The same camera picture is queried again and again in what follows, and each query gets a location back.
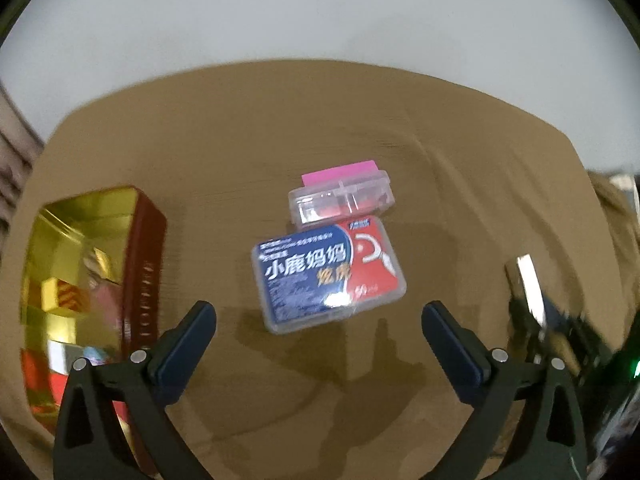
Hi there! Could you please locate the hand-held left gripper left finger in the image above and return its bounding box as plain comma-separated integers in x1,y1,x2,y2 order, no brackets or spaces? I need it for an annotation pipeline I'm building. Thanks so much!
52,300,218,480

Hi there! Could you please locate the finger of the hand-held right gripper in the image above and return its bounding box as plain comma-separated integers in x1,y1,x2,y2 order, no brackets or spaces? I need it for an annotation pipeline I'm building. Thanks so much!
504,254,552,322

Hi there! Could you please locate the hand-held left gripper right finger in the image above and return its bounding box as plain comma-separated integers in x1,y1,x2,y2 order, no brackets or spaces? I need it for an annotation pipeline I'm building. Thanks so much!
421,300,589,480

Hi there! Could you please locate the gold tin box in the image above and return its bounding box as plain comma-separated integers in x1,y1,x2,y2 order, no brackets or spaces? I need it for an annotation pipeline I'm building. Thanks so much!
19,186,168,442

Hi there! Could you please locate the yellow striped block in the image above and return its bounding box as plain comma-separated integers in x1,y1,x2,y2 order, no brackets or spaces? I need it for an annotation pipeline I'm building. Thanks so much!
41,277,86,314

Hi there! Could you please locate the red block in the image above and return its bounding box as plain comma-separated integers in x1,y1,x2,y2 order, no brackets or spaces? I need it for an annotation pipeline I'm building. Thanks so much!
22,350,69,416

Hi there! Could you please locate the blue red floss box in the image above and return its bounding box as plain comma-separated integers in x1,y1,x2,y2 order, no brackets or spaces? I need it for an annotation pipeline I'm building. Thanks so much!
250,216,408,335

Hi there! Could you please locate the small clear plastic box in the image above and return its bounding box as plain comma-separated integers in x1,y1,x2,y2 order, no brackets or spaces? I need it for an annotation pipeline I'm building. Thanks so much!
289,170,396,226

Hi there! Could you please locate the pink block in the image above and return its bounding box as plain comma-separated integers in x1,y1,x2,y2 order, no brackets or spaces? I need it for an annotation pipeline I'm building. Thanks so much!
301,160,380,189

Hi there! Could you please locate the brown tablecloth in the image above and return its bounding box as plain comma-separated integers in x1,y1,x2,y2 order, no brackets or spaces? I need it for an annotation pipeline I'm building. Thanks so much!
0,60,640,480

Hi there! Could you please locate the beige leaf-print curtain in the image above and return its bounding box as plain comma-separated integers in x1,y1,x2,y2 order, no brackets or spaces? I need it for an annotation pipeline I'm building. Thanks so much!
0,85,44,221

